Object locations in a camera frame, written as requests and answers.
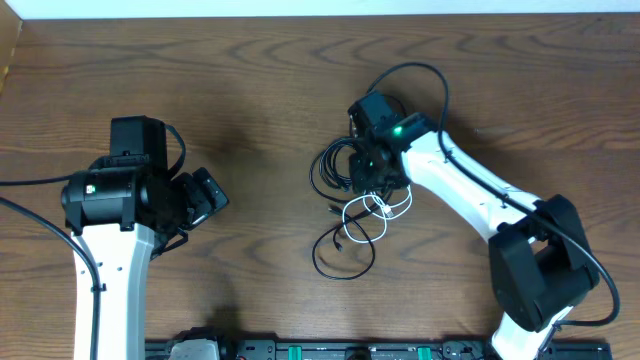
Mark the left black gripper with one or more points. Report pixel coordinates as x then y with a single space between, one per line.
204 204

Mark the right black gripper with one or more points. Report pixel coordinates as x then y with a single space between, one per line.
360 180

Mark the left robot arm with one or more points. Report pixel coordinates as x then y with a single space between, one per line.
123 212

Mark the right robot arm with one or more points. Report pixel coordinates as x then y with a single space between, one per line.
541 264

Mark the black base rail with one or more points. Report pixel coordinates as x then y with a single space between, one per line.
207 343

